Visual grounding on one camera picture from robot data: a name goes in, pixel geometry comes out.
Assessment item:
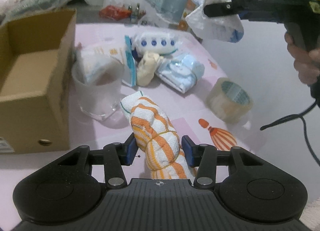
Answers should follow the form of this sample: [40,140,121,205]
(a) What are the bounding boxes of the clear drinking glass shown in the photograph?
[72,57,124,121]

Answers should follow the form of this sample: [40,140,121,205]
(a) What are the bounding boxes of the brown cardboard box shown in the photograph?
[1,9,76,154]

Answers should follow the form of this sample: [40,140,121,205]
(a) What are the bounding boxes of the clear packing tape roll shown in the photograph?
[206,78,253,124]

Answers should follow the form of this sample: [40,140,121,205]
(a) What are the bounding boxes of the person's right hand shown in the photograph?
[284,32,319,85]

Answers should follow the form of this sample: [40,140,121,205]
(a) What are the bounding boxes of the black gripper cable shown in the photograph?
[260,100,320,166]

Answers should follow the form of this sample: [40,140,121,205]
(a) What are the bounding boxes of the orange striped towel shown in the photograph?
[120,91,196,181]

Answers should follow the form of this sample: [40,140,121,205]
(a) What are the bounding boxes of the red snack bag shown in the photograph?
[99,5,132,21]

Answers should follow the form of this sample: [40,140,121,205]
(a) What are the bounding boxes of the cream cloth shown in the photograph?
[137,51,164,87]

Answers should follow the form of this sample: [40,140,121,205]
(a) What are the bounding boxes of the grey green quilt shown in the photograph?
[1,0,68,22]

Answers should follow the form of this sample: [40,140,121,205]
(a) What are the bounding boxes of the cotton swab bag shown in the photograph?
[75,35,137,87]

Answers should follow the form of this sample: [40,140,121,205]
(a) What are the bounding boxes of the white and blue fluffy towel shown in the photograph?
[185,0,244,43]

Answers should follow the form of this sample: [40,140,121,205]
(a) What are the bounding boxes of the blue face mask pack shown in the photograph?
[155,53,205,94]

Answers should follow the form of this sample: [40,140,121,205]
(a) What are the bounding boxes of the wet wipes pack blue dots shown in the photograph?
[131,31,182,55]

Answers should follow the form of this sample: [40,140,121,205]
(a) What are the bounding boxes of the small bottles on floor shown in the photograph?
[127,3,146,24]

